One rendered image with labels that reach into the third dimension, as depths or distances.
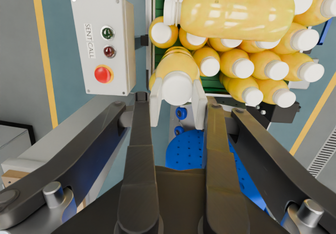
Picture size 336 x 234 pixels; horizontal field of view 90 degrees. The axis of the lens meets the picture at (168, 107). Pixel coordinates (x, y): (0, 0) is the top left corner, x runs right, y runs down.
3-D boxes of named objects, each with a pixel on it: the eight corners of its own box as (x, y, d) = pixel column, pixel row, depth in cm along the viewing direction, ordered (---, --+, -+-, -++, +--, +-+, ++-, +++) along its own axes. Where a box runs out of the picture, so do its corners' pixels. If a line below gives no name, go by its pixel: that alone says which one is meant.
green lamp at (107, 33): (103, 38, 35) (101, 39, 34) (102, 27, 34) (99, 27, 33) (113, 39, 35) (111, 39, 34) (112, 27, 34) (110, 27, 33)
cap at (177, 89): (176, 105, 23) (176, 111, 22) (156, 86, 22) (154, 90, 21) (198, 87, 22) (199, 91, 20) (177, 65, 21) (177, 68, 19)
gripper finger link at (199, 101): (199, 99, 14) (208, 100, 14) (193, 78, 21) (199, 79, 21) (195, 130, 16) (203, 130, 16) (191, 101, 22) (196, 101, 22)
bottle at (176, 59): (176, 82, 41) (176, 120, 24) (155, 61, 39) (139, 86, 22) (199, 61, 39) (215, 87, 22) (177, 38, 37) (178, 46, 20)
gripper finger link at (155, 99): (157, 127, 16) (148, 127, 16) (161, 99, 22) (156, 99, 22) (157, 97, 14) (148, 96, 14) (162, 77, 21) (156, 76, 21)
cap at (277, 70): (275, 81, 38) (279, 83, 37) (261, 73, 38) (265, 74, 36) (288, 65, 37) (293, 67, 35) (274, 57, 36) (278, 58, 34)
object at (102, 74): (97, 81, 39) (94, 82, 38) (95, 65, 37) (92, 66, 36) (112, 82, 39) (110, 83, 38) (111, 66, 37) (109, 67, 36)
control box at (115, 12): (102, 82, 49) (85, 94, 40) (93, 2, 41) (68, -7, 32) (136, 84, 49) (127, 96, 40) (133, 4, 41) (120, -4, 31)
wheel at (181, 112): (182, 122, 55) (186, 121, 56) (183, 110, 53) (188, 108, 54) (174, 117, 58) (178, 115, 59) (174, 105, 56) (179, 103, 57)
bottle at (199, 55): (184, 61, 55) (188, 74, 38) (194, 39, 52) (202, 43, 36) (203, 69, 56) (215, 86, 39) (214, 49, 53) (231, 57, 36)
